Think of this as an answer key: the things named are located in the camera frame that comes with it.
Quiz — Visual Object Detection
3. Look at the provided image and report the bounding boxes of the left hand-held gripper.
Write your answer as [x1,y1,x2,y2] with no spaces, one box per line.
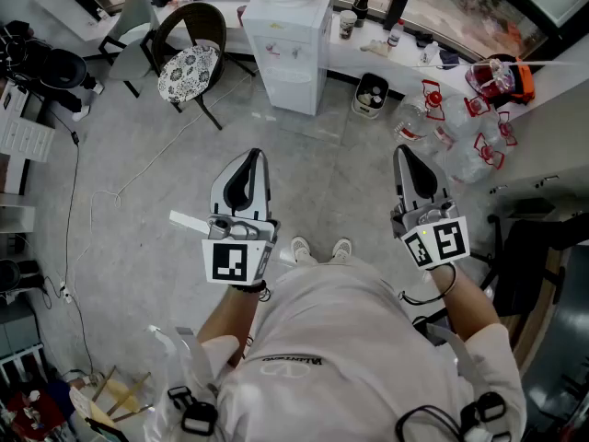
[201,148,282,287]

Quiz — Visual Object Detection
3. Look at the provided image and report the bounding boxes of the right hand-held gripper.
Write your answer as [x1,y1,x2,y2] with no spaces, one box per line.
[389,144,471,272]

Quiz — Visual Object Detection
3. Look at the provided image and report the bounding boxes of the white water dispenser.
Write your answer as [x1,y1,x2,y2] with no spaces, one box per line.
[242,0,335,117]

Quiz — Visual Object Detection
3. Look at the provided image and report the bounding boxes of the person's left forearm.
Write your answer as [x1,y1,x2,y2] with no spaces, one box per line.
[196,284,273,368]

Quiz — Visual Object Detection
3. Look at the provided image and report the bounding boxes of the person's right forearm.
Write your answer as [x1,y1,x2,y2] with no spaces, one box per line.
[427,263,502,341]

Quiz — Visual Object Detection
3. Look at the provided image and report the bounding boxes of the empty clear water jug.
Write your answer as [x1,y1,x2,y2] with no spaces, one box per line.
[433,94,491,149]
[394,79,446,143]
[446,132,506,185]
[482,110,518,147]

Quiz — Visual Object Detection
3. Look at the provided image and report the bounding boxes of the white shelf cabinet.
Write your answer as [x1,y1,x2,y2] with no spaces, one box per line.
[0,79,57,197]

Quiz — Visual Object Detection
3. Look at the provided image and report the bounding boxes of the white flat board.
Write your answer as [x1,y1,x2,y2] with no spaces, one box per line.
[168,209,211,236]

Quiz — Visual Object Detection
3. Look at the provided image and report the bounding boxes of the person's left white shoe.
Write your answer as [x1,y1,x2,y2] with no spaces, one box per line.
[290,236,319,266]

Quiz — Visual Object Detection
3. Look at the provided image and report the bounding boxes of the person's white shoe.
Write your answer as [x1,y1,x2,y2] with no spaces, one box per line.
[331,238,353,262]
[290,236,319,266]

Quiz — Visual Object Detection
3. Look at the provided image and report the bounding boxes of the person's right white shoe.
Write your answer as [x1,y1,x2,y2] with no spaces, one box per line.
[331,238,353,262]

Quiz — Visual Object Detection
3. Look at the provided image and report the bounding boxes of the white trash bin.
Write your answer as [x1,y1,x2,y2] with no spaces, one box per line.
[352,72,390,121]

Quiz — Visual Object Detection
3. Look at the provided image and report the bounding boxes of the floral seat cushion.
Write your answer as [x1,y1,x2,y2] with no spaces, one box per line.
[157,44,223,105]

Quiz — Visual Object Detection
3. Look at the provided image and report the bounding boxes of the dark cloth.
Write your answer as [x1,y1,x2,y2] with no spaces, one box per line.
[436,48,462,71]

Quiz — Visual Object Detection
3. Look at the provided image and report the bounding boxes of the small clear bottle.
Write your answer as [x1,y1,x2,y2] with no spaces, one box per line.
[420,41,441,66]

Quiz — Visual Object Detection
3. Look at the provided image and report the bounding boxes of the black chair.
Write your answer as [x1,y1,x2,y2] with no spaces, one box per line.
[480,213,589,320]

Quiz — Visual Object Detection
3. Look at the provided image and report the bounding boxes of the beige gloves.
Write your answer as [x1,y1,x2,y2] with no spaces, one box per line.
[359,39,390,57]

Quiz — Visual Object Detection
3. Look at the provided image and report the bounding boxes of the orange black bag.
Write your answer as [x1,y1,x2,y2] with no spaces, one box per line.
[503,56,537,106]

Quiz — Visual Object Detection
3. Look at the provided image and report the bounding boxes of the thin white rod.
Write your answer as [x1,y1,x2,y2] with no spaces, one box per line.
[416,60,582,70]

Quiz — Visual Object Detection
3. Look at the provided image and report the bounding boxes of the clear bottle red cap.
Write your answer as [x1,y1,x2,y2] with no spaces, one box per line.
[387,18,407,48]

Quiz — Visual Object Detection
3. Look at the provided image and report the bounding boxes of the person's white shirt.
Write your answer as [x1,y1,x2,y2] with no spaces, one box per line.
[197,254,528,442]

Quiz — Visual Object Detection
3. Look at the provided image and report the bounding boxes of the dark wicker chair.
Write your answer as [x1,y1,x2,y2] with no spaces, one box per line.
[151,1,257,132]

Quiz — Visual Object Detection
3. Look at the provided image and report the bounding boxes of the wooden table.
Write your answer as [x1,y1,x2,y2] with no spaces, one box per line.
[499,244,572,378]

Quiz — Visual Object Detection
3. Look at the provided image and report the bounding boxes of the dark tumbler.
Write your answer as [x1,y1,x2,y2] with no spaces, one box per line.
[352,0,372,29]

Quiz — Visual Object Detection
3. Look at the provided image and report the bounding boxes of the grey green chair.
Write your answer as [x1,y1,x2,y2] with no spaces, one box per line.
[98,0,160,99]

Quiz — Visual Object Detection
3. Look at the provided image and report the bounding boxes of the wooden stool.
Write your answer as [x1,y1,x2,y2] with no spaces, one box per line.
[68,365,156,433]

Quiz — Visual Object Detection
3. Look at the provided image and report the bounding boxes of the red bag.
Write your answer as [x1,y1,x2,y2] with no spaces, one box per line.
[4,387,71,442]

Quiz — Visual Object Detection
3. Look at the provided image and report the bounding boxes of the black bead bracelet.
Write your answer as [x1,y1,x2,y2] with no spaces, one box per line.
[228,279,271,302]

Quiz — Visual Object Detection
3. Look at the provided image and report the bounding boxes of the black wrist cord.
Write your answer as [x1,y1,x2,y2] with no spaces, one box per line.
[398,262,457,306]

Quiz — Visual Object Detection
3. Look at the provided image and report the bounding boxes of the grey harness strap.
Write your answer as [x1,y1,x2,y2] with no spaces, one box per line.
[394,322,513,442]
[167,325,221,437]

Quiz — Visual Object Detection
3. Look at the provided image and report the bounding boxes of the black cable with adapter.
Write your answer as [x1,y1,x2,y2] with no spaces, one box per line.
[58,117,96,377]

